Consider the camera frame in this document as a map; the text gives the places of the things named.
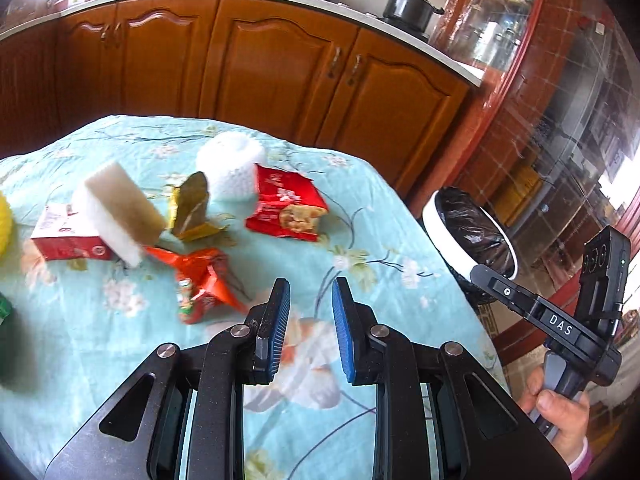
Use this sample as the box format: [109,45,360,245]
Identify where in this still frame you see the white sponge block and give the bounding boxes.
[72,160,167,267]

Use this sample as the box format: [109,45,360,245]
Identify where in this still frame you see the wooden lower kitchen cabinets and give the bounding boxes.
[0,0,471,201]

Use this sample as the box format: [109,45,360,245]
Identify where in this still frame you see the olive gold wrapper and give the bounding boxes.
[167,171,226,241]

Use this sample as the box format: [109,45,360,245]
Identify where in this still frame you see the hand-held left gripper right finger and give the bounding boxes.
[331,276,571,480]

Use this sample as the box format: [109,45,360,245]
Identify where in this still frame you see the black cooking pot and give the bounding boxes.
[382,0,445,31]

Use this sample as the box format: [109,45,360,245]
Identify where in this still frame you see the red snack packet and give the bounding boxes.
[245,163,329,242]

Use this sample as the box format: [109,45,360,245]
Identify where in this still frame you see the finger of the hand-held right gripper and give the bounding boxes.
[470,266,543,320]

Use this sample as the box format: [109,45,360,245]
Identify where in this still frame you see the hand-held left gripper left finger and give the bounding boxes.
[44,278,292,480]

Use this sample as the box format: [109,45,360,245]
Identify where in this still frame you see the red framed glass sliding door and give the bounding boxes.
[430,0,640,480]

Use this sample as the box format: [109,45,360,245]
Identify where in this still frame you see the green snack packet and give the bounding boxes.
[0,292,26,391]

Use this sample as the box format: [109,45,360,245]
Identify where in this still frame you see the white foam fruit net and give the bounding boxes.
[196,129,265,203]

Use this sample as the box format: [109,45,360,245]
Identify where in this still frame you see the floral light blue tablecloth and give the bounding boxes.
[0,114,508,480]

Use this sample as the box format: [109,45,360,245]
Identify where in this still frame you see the red and white carton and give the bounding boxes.
[31,203,113,261]

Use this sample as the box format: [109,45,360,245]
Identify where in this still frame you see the yellow wooden board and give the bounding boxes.
[500,165,543,221]

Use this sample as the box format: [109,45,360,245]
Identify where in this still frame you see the white trash bin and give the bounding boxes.
[421,186,518,282]

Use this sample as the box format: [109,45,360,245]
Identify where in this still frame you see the black trash bag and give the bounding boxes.
[434,187,516,306]

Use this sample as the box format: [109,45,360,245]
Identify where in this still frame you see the person's right hand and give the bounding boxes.
[517,365,594,467]

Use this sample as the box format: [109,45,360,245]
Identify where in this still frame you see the white kitchen countertop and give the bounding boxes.
[0,0,486,86]

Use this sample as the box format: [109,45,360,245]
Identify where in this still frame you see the person's right forearm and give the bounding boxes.
[564,437,597,480]

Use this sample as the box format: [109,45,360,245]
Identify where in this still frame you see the yellow foam fruit net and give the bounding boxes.
[0,192,13,261]

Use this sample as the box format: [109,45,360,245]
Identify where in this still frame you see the orange red wrapper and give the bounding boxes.
[145,246,248,326]

